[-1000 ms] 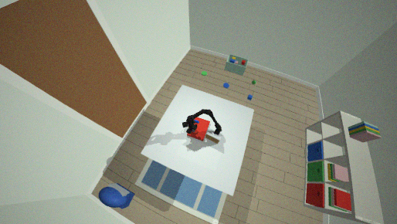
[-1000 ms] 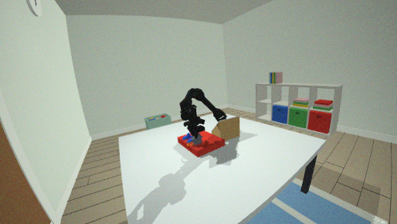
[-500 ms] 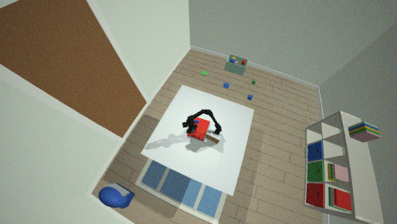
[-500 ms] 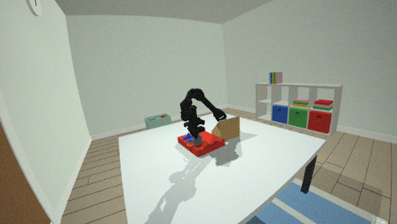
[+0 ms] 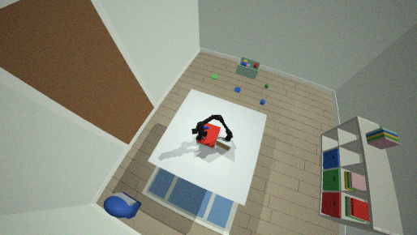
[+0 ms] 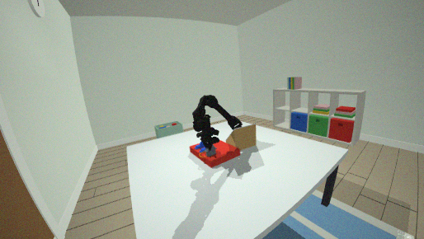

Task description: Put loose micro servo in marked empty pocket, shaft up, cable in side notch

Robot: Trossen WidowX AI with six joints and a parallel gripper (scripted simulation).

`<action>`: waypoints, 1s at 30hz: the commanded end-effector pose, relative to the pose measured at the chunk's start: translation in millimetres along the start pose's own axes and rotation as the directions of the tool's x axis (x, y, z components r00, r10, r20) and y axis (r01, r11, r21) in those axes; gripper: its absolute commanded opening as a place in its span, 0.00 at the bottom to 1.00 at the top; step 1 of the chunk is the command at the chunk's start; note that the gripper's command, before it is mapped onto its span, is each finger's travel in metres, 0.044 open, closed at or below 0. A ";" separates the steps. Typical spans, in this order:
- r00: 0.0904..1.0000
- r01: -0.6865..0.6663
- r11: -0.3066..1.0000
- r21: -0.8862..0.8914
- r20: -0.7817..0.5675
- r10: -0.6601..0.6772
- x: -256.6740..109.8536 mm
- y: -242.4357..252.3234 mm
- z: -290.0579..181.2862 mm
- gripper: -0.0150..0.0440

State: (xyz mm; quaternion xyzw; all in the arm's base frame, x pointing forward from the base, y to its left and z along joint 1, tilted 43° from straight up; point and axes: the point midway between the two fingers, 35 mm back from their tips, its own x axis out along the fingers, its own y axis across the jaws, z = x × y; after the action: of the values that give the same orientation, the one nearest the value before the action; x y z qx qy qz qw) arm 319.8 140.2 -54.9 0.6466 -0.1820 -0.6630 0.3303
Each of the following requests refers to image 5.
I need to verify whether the red flat deck plate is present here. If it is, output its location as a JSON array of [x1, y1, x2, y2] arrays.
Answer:
[[196, 123, 221, 148]]

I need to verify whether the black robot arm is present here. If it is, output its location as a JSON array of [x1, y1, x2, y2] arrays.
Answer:
[[191, 114, 233, 142]]

